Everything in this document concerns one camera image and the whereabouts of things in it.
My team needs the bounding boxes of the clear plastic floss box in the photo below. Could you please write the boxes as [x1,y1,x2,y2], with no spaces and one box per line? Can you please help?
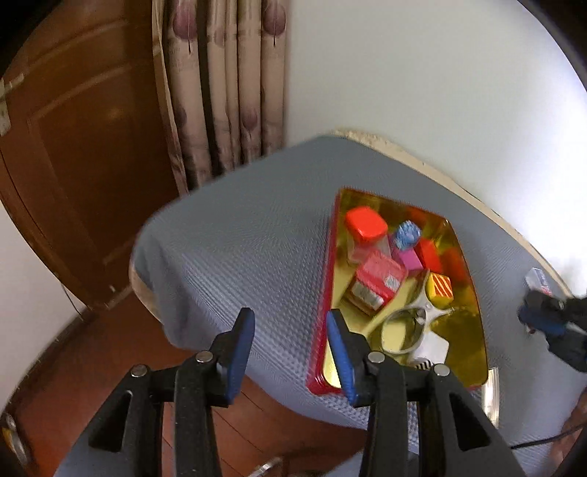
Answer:
[524,267,552,296]

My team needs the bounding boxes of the white cube block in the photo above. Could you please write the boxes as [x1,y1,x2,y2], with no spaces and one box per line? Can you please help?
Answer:
[407,332,450,369]

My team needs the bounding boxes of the silver metal clip opener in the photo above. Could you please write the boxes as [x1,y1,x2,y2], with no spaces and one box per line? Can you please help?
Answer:
[380,270,454,357]

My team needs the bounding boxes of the blue round tally counter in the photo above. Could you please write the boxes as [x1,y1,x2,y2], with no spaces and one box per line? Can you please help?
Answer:
[392,221,421,251]

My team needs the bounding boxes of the red square plastic case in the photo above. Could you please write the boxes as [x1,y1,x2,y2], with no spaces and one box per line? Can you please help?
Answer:
[344,206,391,265]

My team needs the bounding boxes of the yellow striped cube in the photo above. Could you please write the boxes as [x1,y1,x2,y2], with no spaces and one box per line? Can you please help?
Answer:
[426,272,455,309]

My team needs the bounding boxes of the red toffee tin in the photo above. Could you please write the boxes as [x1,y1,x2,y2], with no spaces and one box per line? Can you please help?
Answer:
[306,188,489,394]

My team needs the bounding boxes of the red small carton box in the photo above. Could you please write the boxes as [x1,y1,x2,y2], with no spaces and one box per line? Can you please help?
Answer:
[343,250,408,316]

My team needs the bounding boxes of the grey mesh table mat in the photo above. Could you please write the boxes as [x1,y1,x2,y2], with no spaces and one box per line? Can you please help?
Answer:
[131,135,586,443]

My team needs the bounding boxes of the brown wooden door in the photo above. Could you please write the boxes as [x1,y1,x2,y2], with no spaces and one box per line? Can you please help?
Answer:
[1,1,178,306]

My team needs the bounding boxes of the beige patterned curtain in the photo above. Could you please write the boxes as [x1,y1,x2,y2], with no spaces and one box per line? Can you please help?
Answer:
[151,0,289,195]

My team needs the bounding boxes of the black cable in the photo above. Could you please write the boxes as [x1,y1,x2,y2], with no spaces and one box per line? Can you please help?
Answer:
[509,423,587,450]

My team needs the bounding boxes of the metal door handle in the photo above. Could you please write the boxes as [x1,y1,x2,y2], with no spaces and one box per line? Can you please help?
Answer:
[0,79,11,136]

